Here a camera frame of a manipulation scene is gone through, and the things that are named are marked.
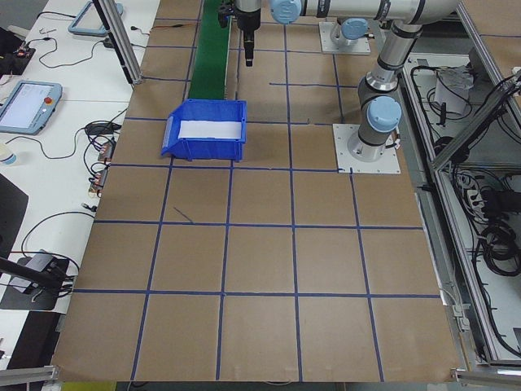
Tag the black power adapter brick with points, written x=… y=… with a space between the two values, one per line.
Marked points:
x=110 y=42
x=99 y=128

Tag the light blue teach pendant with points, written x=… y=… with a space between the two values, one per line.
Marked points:
x=95 y=20
x=28 y=108

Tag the white power strip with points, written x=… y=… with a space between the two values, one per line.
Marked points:
x=474 y=199

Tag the white desk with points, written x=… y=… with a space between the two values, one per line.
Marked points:
x=81 y=93

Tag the blue plastic bin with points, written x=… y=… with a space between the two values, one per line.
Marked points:
x=203 y=148

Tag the black monitor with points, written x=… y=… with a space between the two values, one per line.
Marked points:
x=12 y=220

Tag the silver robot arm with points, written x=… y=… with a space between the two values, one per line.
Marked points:
x=380 y=118

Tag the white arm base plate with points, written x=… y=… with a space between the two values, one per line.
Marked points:
x=346 y=163
x=325 y=45

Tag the black stand base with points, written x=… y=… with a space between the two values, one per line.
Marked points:
x=24 y=299

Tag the black power supply box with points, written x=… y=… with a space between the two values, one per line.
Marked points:
x=496 y=201

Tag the green conveyor belt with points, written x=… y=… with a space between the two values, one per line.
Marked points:
x=209 y=61

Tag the aluminium profile post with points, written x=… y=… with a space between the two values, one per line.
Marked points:
x=119 y=40

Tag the small gray device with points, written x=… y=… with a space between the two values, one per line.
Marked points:
x=40 y=260

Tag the white bucket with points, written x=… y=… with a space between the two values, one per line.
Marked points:
x=452 y=93

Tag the metal bar frame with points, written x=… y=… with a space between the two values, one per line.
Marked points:
x=468 y=130

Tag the white paper cup blue print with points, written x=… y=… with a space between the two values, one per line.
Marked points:
x=8 y=156

